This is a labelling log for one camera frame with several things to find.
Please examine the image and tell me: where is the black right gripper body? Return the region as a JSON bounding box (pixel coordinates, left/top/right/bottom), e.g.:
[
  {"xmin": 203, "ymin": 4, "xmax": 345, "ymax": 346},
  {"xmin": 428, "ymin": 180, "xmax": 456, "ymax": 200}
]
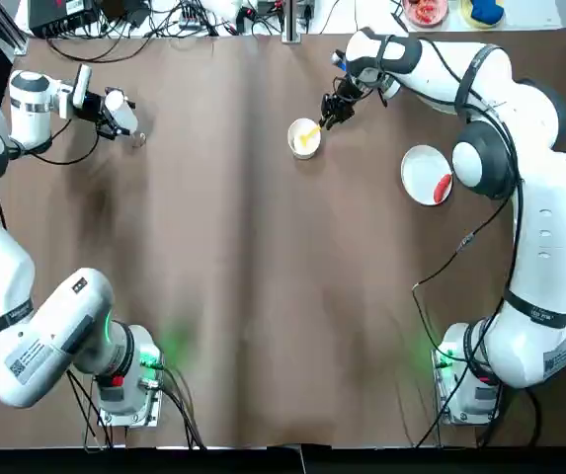
[{"xmin": 333, "ymin": 72, "xmax": 369, "ymax": 104}]

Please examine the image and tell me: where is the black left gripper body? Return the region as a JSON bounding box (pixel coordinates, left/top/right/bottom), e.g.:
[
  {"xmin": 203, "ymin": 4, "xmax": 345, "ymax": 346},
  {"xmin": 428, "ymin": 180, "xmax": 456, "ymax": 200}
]
[{"xmin": 83, "ymin": 90, "xmax": 112, "ymax": 123}]

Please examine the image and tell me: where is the white oil pot clear base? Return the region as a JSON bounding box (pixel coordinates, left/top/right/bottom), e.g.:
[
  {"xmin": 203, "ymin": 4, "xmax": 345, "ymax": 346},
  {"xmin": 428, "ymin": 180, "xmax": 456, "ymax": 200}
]
[{"xmin": 104, "ymin": 91, "xmax": 148, "ymax": 148}]

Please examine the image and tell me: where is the orange oil brush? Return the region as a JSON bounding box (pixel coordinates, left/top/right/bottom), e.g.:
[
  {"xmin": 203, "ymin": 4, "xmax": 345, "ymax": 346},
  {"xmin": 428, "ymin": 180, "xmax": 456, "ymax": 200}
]
[{"xmin": 297, "ymin": 122, "xmax": 323, "ymax": 148}]

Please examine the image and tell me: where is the white bowl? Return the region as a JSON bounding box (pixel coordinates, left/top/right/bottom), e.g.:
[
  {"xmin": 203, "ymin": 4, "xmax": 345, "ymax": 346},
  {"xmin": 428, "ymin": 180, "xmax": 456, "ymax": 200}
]
[{"xmin": 286, "ymin": 117, "xmax": 324, "ymax": 160}]

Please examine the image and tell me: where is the black power adapter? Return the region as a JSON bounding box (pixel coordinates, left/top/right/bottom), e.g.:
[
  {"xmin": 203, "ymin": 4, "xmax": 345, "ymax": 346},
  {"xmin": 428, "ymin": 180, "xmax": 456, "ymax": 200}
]
[{"xmin": 99, "ymin": 0, "xmax": 150, "ymax": 26}]

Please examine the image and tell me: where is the black computer box red logo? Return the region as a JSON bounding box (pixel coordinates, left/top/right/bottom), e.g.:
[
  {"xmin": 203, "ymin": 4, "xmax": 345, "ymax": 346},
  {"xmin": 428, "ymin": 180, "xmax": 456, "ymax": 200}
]
[{"xmin": 28, "ymin": 0, "xmax": 99, "ymax": 37}]

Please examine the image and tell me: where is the white plate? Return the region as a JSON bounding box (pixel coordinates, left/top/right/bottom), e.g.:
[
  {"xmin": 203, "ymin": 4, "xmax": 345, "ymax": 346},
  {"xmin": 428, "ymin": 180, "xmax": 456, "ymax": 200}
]
[{"xmin": 400, "ymin": 144, "xmax": 454, "ymax": 206}]

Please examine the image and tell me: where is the grey hub with plugs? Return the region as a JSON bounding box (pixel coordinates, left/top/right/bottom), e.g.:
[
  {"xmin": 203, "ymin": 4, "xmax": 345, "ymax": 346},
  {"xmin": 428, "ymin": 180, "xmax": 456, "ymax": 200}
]
[{"xmin": 178, "ymin": 4, "xmax": 204, "ymax": 29}]

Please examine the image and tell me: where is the pink plate with food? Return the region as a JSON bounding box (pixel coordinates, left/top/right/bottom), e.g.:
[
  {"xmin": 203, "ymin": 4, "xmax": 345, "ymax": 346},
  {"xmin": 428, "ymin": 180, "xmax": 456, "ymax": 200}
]
[{"xmin": 403, "ymin": 0, "xmax": 449, "ymax": 27}]

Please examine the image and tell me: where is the red sausage on stick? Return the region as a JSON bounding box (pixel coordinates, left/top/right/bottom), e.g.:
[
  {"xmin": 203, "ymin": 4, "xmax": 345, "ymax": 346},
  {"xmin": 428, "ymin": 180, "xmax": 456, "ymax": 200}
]
[{"xmin": 433, "ymin": 173, "xmax": 454, "ymax": 203}]

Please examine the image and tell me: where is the blue sponge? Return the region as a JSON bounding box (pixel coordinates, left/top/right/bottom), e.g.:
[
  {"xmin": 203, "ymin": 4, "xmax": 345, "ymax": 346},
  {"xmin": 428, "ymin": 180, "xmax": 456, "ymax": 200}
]
[{"xmin": 474, "ymin": 0, "xmax": 504, "ymax": 21}]

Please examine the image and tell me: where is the black looped cable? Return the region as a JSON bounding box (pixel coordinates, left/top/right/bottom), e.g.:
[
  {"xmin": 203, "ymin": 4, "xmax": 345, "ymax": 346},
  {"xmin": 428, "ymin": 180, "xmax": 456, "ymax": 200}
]
[{"xmin": 44, "ymin": 29, "xmax": 158, "ymax": 64}]

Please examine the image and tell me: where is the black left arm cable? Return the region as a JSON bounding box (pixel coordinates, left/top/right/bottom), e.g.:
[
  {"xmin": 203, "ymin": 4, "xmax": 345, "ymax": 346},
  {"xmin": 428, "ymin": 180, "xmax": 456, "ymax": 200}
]
[{"xmin": 30, "ymin": 116, "xmax": 104, "ymax": 167}]

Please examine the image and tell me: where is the aluminium frame post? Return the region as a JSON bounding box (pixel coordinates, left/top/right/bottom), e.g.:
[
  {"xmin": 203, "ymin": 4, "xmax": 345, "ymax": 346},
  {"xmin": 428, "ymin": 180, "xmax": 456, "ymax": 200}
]
[
  {"xmin": 0, "ymin": 0, "xmax": 30, "ymax": 55},
  {"xmin": 282, "ymin": 0, "xmax": 308, "ymax": 43}
]

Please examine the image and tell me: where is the black cable with connector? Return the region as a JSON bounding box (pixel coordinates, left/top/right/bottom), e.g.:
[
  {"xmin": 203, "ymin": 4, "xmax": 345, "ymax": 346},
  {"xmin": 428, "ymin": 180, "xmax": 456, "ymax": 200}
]
[{"xmin": 410, "ymin": 229, "xmax": 479, "ymax": 317}]

